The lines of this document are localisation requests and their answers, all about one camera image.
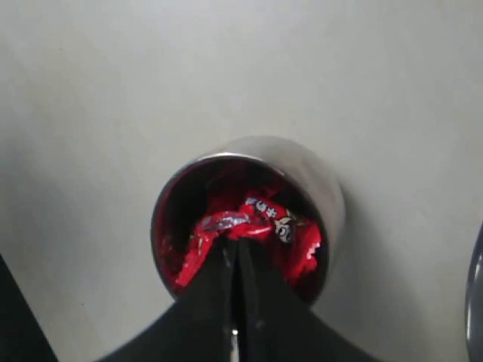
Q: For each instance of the round stainless steel plate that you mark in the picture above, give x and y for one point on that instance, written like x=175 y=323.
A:
x=474 y=303

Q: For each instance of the red candy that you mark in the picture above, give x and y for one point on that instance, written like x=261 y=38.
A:
x=291 y=240

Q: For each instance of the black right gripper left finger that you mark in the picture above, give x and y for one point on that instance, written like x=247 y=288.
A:
x=198 y=326

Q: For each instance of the stainless steel cup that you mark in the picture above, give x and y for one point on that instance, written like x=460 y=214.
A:
x=269 y=189

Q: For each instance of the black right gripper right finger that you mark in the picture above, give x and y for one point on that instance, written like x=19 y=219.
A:
x=273 y=324

